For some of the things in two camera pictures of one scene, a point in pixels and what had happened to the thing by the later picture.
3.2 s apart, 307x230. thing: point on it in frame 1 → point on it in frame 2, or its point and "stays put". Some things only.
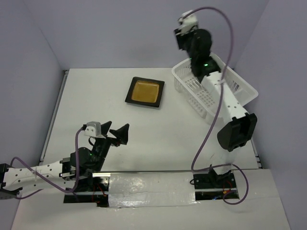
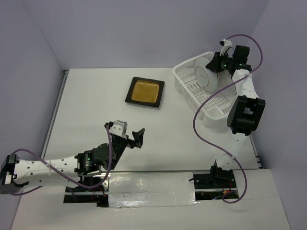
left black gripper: [122, 134] → [137, 136]
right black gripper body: [183, 43] → [222, 63]
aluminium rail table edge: [65, 74] stays put
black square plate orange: [145, 91] stays put
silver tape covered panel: [133, 189] stays put
